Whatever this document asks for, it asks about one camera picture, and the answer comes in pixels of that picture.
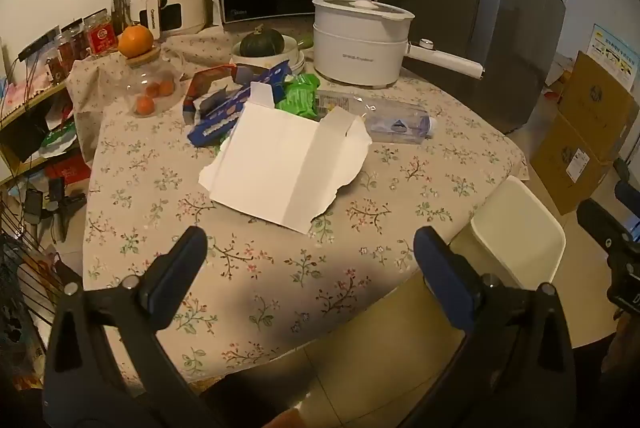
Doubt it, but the white electric cooking pot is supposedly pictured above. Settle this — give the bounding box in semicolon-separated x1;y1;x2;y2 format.
312;0;486;88

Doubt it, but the stack of white bowls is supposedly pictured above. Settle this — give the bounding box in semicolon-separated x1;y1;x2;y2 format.
230;35;307;76

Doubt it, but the grey refrigerator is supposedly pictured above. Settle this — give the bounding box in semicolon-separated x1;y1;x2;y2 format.
375;0;572;135

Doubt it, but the green snack packet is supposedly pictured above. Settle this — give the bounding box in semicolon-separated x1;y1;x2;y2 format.
274;73;322;119

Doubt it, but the clear plastic bottle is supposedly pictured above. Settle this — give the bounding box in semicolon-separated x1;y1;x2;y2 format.
315;90;440;144

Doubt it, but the glass jar with wooden lid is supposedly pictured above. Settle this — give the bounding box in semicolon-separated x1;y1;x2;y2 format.
119;45;185;119

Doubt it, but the blue cookie packet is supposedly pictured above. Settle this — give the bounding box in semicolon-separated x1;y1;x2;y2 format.
187;60;293;148

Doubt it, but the red and blue snack bag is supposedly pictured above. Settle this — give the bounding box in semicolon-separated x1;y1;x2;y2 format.
182;64;261;125

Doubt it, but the white cardboard box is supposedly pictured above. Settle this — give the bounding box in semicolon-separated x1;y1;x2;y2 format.
198;82;373;235

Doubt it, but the large orange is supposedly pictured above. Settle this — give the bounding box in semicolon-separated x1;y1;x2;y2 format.
117;24;154;59

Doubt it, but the brown cardboard box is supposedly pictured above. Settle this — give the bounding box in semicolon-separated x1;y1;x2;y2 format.
557;50;639;162
530;113;615;215

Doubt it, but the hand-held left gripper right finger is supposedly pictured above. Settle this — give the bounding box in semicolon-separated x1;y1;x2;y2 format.
400;226;578;428

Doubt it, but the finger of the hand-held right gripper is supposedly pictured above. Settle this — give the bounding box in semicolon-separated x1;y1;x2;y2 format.
614;157;640;215
577;197;635;255

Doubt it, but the blue wall notice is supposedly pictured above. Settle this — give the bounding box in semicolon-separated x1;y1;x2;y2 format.
590;24;640;90

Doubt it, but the dark green squash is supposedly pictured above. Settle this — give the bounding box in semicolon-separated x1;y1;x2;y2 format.
239;24;285;58

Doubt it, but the black wire rack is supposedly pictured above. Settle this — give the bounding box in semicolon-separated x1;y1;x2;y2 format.
0;203;68;361

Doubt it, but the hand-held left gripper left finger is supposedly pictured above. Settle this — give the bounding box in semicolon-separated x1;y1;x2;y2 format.
42;224;216;428

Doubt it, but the wooden shelf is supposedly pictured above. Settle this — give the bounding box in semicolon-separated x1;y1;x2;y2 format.
0;75;76;189

